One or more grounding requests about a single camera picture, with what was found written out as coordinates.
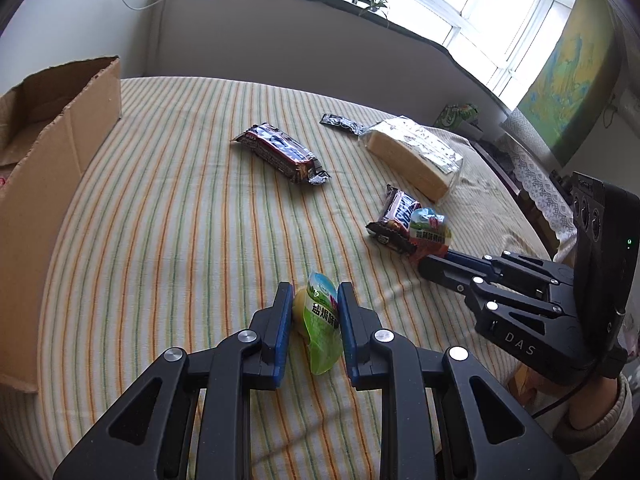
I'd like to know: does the dark red chocolate bar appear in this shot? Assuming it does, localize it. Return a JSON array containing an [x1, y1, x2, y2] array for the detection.
[[230, 122, 332, 187]]

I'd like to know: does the green jelly packet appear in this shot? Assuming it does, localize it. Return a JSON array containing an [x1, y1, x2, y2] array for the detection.
[[291, 271, 346, 376]]

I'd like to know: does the green printed bag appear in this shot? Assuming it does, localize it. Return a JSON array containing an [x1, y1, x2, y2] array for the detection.
[[432, 102, 480, 131]]

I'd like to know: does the white lace cloth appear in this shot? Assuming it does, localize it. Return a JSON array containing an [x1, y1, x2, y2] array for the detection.
[[500, 110, 578, 261]]

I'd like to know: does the small black snack packet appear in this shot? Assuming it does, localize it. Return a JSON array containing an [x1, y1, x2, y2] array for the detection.
[[320, 112, 362, 134]]

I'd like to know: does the brown chocolate bar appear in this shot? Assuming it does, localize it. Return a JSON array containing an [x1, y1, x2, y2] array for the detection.
[[366, 185, 422, 255]]

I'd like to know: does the cardboard box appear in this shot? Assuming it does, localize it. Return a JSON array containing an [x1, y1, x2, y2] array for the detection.
[[0, 56, 122, 393]]

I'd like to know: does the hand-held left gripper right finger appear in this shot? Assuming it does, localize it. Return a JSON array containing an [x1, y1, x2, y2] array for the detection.
[[336, 281, 581, 480]]

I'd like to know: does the person's right forearm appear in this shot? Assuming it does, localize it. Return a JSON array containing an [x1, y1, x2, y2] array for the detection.
[[550, 372, 640, 480]]

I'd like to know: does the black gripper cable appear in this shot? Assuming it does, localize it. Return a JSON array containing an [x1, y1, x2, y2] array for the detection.
[[530, 362, 603, 418]]

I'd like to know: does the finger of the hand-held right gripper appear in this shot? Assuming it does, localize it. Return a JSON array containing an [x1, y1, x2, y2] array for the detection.
[[418, 254, 568, 322], [442, 249, 575, 291]]

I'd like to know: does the clear bread packet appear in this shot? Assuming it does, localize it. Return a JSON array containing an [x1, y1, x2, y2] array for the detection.
[[359, 116, 464, 204]]

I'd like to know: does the wall map poster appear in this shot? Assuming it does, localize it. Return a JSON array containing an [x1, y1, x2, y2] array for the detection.
[[515, 0, 623, 166]]

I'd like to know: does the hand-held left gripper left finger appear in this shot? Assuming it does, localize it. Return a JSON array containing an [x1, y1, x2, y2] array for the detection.
[[52, 281, 294, 480]]

